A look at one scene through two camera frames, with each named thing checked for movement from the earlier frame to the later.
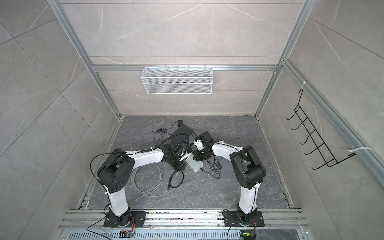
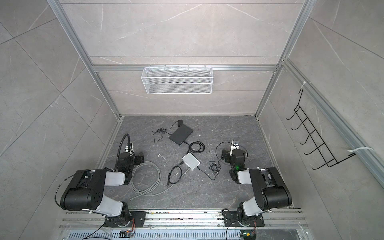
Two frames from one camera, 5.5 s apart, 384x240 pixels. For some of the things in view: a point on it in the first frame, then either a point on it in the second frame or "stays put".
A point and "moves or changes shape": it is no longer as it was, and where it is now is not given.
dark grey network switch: x=181 y=133 stays put
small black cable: x=169 y=185 moves or changes shape
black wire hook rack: x=321 y=148 stays put
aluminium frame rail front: x=274 y=219 stays put
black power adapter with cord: x=157 y=134 stays put
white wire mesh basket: x=177 y=80 stays put
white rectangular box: x=193 y=164 moves or changes shape
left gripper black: x=179 y=166 to x=137 y=160
